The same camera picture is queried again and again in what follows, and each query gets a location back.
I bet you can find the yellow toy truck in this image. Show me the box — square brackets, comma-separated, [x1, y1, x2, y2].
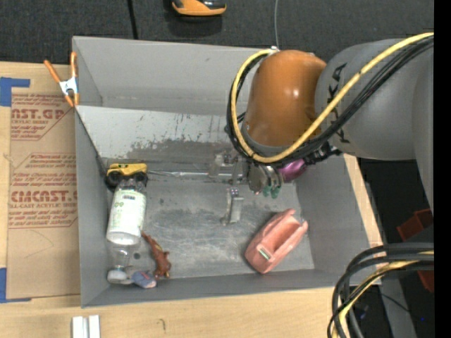
[105, 162, 149, 189]

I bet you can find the pink tape dispenser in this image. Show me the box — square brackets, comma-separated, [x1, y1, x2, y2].
[243, 208, 309, 275]

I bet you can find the red-brown toy animal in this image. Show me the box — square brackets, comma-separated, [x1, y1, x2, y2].
[140, 230, 173, 280]

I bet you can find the brown cardboard board, red print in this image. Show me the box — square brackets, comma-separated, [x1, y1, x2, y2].
[0, 61, 82, 303]

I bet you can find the grey metal bin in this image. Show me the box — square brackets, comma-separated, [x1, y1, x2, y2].
[71, 36, 371, 308]

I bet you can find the shiny purple object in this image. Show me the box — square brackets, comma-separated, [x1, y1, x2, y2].
[278, 158, 307, 184]

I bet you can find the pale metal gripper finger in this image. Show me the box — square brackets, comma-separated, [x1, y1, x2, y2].
[207, 154, 230, 180]
[219, 186, 245, 227]

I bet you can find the small blue and pink toy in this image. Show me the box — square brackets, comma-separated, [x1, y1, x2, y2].
[131, 270, 158, 289]

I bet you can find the clear plastic bottle, white label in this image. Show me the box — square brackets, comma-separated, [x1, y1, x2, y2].
[105, 184, 148, 285]

